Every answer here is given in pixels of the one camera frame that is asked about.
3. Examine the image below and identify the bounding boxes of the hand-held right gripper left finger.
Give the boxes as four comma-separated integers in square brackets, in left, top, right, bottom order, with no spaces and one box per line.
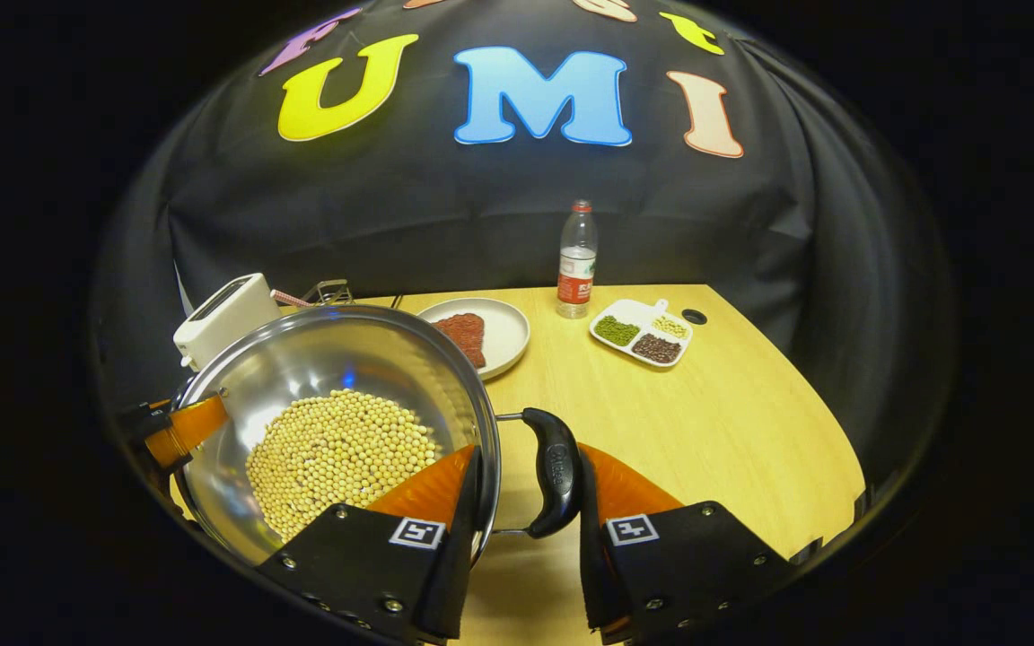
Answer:
[257,444,486,643]

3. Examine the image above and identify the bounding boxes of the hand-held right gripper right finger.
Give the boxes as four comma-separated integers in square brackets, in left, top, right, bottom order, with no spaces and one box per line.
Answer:
[577,441,793,643]

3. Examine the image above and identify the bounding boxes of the pile of yellow soybeans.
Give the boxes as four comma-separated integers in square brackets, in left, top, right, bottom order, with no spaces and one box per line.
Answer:
[245,388,445,545]

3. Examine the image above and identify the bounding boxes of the stainless steel pot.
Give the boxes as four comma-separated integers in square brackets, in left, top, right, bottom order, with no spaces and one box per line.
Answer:
[171,303,586,568]

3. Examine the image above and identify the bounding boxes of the white toaster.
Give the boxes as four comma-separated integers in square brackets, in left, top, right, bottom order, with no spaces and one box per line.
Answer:
[173,273,284,371]

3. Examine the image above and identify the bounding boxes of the clear glass holder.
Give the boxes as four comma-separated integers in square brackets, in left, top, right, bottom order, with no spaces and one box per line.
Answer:
[302,279,355,309]

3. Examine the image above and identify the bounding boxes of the dark red beans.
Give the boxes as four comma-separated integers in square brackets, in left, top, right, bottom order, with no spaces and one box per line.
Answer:
[632,334,683,364]

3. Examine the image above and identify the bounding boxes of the green mung beans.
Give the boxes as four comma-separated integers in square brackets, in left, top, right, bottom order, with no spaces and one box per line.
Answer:
[594,316,641,347]

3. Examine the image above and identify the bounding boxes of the red raw meat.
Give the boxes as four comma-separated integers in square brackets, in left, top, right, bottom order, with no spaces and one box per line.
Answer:
[434,313,488,370]

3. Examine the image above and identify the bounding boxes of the white divided plate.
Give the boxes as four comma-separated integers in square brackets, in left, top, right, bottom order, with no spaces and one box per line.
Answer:
[589,299,695,369]

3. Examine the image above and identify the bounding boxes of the round white plate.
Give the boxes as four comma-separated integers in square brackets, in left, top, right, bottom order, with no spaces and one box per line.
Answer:
[416,298,531,381]

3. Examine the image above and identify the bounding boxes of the clear plastic water bottle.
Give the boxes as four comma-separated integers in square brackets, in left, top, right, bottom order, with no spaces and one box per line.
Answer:
[556,199,600,320]

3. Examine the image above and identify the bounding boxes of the black backdrop cloth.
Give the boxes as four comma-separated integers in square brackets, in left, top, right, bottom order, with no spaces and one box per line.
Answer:
[95,0,958,485]

